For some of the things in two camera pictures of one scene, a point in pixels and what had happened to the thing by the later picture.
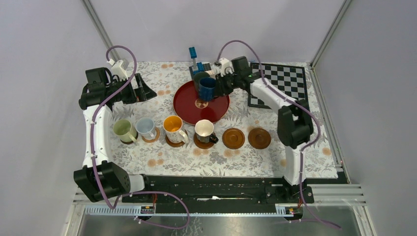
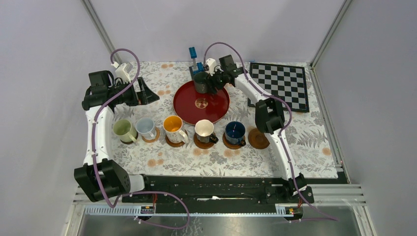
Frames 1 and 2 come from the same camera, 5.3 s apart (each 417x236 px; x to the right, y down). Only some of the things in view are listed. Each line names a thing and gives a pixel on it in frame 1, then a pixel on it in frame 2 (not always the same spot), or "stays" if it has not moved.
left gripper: (143, 93) stays
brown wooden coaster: (205, 145) stays
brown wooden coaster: (259, 138) stays
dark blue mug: (207, 87) -> (234, 132)
